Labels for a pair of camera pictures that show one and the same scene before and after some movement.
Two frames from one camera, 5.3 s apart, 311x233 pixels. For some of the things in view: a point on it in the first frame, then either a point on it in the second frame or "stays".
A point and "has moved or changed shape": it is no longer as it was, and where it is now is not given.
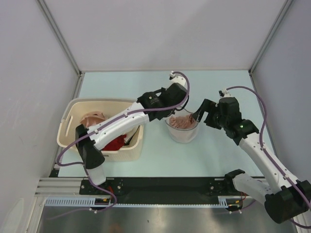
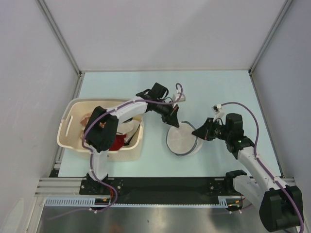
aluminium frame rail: [60, 187] stays
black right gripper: [207, 106] to [204, 131]
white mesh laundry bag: [181, 126] has moved or changed shape
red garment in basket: [115, 144] stays
